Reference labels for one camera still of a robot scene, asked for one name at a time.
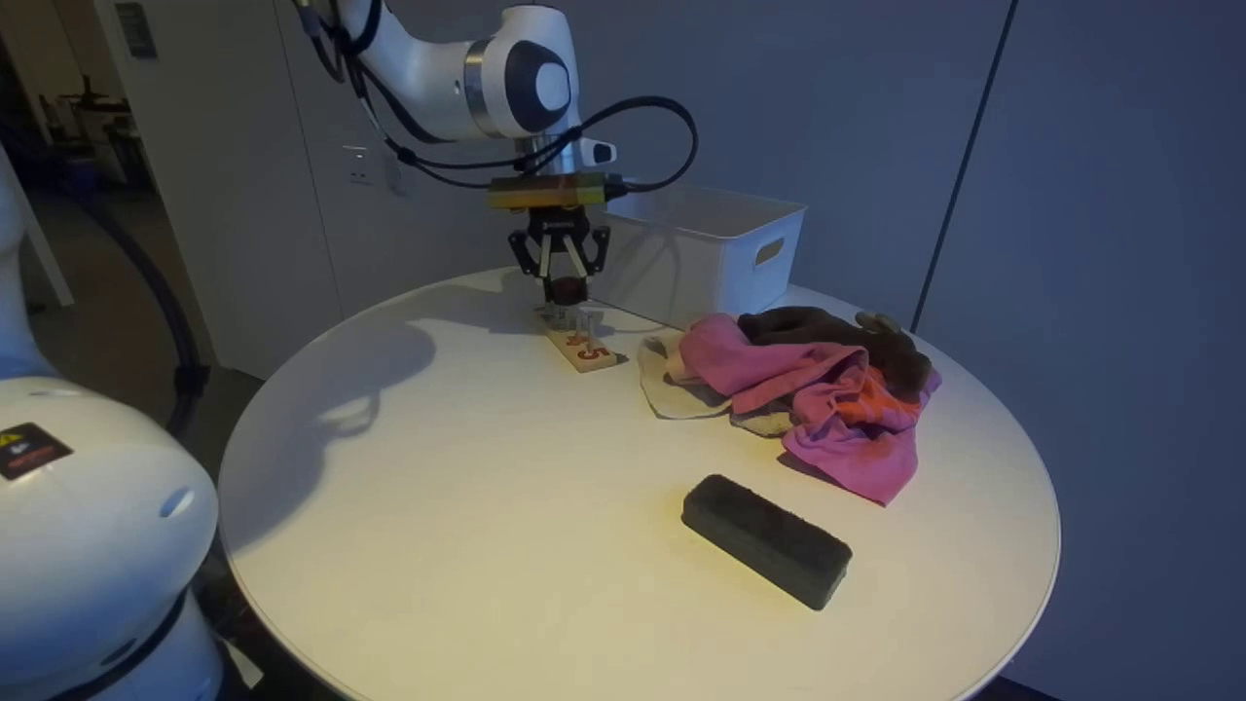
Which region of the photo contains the white wall outlet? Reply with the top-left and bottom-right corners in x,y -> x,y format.
339,135 -> 383,196

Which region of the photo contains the dark brown cloth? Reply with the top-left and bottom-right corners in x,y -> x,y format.
736,302 -> 942,405

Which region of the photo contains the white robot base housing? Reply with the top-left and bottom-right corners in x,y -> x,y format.
0,135 -> 222,701

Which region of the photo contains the yellowish wrist camera box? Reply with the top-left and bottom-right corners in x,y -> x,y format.
485,175 -> 611,219

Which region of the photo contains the purple container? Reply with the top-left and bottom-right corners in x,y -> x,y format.
45,150 -> 106,197

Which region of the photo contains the wooden number peg board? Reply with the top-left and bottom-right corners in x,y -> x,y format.
540,320 -> 631,377

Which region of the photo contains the black rectangular block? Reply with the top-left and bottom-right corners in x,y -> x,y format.
677,472 -> 856,616

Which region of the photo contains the pink cloth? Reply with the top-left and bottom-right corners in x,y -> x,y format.
666,315 -> 942,511

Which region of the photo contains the thick black hose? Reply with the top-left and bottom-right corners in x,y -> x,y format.
50,178 -> 213,441

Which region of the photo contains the white furniture leg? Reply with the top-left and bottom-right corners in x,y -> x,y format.
21,219 -> 76,313

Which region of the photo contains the dark wall sign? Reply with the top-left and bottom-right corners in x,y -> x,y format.
111,0 -> 162,61

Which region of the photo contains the beige woven cloth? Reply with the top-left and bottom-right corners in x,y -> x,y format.
631,328 -> 795,441

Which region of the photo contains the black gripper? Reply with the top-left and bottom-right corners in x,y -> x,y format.
507,206 -> 614,315

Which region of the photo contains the white plastic bin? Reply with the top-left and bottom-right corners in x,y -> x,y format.
587,178 -> 811,329

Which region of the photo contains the black looped cable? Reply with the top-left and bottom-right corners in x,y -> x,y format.
383,94 -> 699,197

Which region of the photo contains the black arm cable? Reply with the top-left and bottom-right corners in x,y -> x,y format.
292,0 -> 409,166

